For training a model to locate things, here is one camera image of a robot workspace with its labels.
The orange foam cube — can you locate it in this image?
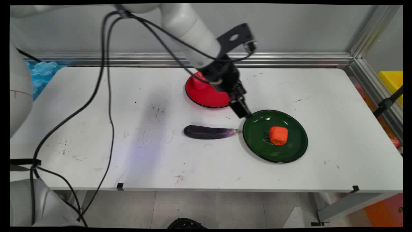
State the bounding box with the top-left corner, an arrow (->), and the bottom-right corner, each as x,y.
269,126 -> 289,146

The orange box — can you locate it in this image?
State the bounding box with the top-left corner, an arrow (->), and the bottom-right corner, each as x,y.
364,193 -> 403,227

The aluminium frame rail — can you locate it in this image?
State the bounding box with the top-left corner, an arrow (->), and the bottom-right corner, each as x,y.
23,52 -> 353,68

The aluminium frame post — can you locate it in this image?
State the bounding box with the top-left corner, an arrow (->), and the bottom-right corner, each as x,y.
346,5 -> 403,142

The dark green plate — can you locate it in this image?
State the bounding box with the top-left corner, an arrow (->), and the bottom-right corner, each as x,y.
242,110 -> 308,164

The black round object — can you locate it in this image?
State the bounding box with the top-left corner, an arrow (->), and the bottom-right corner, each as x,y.
167,218 -> 208,229

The red plate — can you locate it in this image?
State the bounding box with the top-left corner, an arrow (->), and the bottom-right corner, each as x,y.
185,72 -> 231,109

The purple toy eggplant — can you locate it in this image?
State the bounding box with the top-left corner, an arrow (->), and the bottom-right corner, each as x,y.
183,125 -> 240,140

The red toy food piece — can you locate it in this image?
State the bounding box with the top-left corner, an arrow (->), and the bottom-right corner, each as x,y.
192,72 -> 210,91

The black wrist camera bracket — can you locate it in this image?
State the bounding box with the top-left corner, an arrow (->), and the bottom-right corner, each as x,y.
217,23 -> 257,62

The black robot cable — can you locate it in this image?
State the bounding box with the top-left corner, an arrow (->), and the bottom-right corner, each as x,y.
77,13 -> 258,223
30,11 -> 129,226

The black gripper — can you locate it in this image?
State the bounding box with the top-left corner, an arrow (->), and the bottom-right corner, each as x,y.
198,54 -> 253,120

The yellow plastic bin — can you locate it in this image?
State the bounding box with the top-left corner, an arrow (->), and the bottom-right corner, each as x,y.
377,70 -> 403,107

